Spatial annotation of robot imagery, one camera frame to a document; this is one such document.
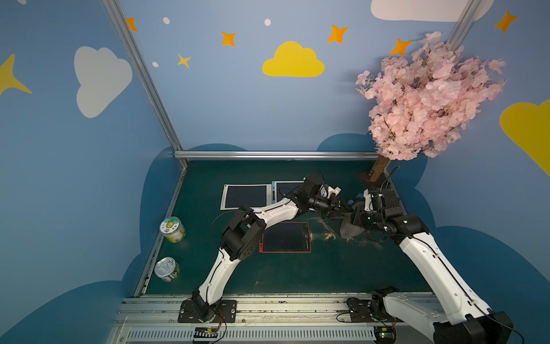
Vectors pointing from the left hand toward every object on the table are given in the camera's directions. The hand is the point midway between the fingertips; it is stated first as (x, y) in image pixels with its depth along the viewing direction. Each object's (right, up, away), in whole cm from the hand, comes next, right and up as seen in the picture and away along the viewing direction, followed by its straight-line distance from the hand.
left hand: (354, 211), depth 78 cm
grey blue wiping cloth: (-3, -7, 0) cm, 7 cm away
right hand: (0, -1, +1) cm, 1 cm away
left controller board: (-54, -42, -5) cm, 69 cm away
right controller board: (+9, -42, -5) cm, 43 cm away
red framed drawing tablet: (-25, -13, +15) cm, 32 cm away
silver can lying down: (-70, -21, 0) cm, 73 cm away
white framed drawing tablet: (-40, +4, +31) cm, 51 cm away
